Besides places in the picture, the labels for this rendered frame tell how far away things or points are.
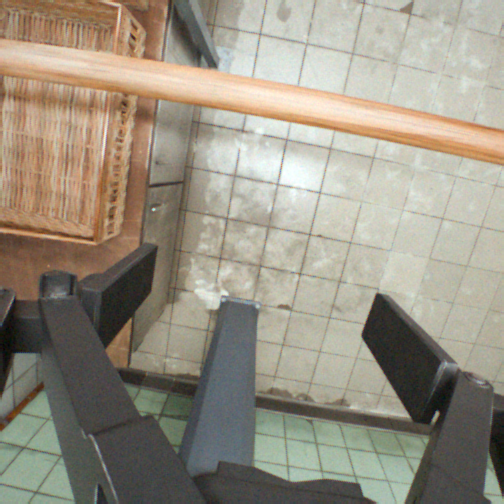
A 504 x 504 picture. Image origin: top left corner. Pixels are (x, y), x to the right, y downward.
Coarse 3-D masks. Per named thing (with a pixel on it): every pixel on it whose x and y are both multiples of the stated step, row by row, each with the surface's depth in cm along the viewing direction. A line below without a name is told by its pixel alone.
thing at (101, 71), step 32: (0, 64) 26; (32, 64) 25; (64, 64) 25; (96, 64) 25; (128, 64) 25; (160, 64) 26; (160, 96) 27; (192, 96) 26; (224, 96) 26; (256, 96) 26; (288, 96) 26; (320, 96) 26; (352, 96) 26; (352, 128) 27; (384, 128) 26; (416, 128) 26; (448, 128) 26; (480, 128) 26; (480, 160) 28
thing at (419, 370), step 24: (384, 312) 17; (384, 336) 16; (408, 336) 14; (384, 360) 16; (408, 360) 14; (432, 360) 12; (408, 384) 13; (432, 384) 12; (408, 408) 13; (432, 408) 12
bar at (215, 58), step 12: (180, 0) 78; (192, 0) 81; (192, 12) 84; (192, 24) 92; (204, 24) 97; (204, 36) 100; (204, 48) 110; (216, 48) 131; (228, 48) 131; (204, 60) 132; (216, 60) 126; (228, 60) 132; (228, 72) 133
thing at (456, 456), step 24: (456, 384) 11; (480, 384) 11; (456, 408) 10; (480, 408) 10; (432, 432) 11; (456, 432) 8; (480, 432) 9; (432, 456) 7; (456, 456) 8; (480, 456) 8; (432, 480) 6; (456, 480) 6; (480, 480) 7
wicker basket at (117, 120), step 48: (0, 0) 73; (48, 0) 68; (96, 0) 64; (96, 48) 80; (144, 48) 80; (0, 96) 84; (48, 96) 83; (96, 96) 83; (0, 144) 87; (48, 144) 87; (96, 144) 86; (0, 192) 90; (48, 192) 90; (96, 192) 89; (96, 240) 78
